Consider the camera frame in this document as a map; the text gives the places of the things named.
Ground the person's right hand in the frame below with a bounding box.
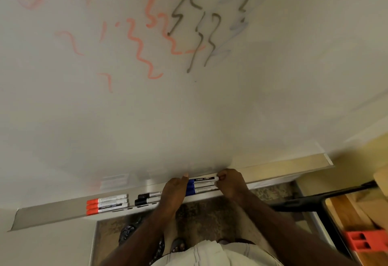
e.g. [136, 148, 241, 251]
[215, 169, 251, 205]

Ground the white whiteboard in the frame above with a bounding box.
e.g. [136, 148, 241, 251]
[0, 0, 388, 210]

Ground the red whiteboard marker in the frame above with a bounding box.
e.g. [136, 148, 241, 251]
[86, 194, 128, 206]
[86, 198, 129, 211]
[86, 203, 129, 216]

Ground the brown cardboard box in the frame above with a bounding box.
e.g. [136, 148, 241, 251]
[356, 165, 388, 230]

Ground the metal marker tray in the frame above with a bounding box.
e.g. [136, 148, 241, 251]
[8, 153, 334, 232]

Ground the person's right forearm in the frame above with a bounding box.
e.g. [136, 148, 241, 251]
[235, 191, 355, 266]

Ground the person's left forearm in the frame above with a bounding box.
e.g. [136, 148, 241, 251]
[100, 209, 179, 266]

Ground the person's white striped shirt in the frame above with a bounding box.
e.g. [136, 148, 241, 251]
[151, 240, 284, 266]

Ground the person's left sandaled foot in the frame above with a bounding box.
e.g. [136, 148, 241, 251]
[169, 238, 187, 254]

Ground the black trash bin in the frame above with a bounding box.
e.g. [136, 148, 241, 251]
[118, 216, 166, 266]

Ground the red plastic holder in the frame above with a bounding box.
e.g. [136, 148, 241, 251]
[345, 229, 388, 253]

